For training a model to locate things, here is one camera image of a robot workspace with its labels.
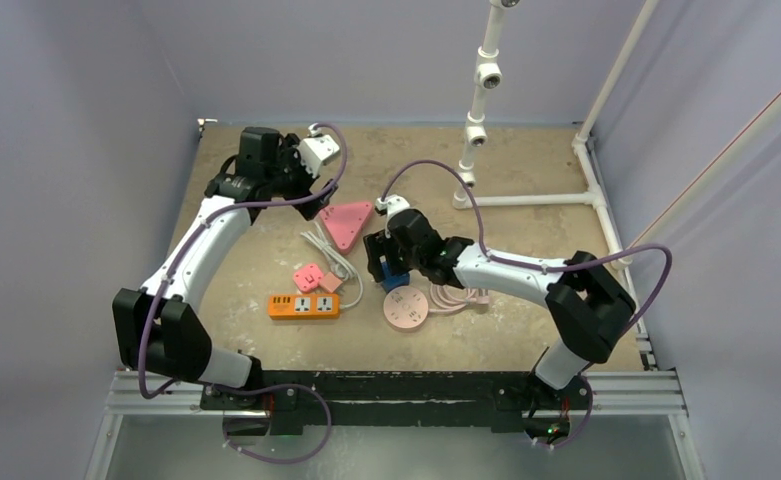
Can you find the pink triangular power strip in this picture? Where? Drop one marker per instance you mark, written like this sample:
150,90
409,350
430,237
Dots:
345,222

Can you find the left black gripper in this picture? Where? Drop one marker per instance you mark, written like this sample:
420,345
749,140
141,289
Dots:
287,156

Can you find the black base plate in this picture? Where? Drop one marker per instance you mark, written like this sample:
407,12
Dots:
502,401

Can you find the blue cube socket adapter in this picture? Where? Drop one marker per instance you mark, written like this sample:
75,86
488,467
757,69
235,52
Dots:
393,281

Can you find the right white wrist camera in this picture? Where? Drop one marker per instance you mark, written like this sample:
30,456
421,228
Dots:
391,205

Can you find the orange power strip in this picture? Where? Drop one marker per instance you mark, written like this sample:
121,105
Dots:
323,306

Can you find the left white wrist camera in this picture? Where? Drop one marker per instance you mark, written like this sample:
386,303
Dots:
316,152

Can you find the light pink small plug adapter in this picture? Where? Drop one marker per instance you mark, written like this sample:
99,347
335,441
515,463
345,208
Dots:
330,283

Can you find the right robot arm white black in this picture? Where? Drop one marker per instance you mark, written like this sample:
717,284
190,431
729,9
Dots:
589,307

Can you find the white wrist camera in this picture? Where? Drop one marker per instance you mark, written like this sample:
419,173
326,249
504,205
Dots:
391,205
316,152

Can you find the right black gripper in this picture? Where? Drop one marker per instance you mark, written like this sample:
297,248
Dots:
385,250

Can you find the pink round power strip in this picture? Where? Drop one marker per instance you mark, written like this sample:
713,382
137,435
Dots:
405,308

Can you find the aluminium rail frame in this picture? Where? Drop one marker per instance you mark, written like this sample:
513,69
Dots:
635,393

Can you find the pink square plug adapter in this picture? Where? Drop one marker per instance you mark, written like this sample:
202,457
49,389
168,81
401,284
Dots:
308,278

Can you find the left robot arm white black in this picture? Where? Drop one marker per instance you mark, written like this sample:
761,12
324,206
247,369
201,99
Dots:
157,326

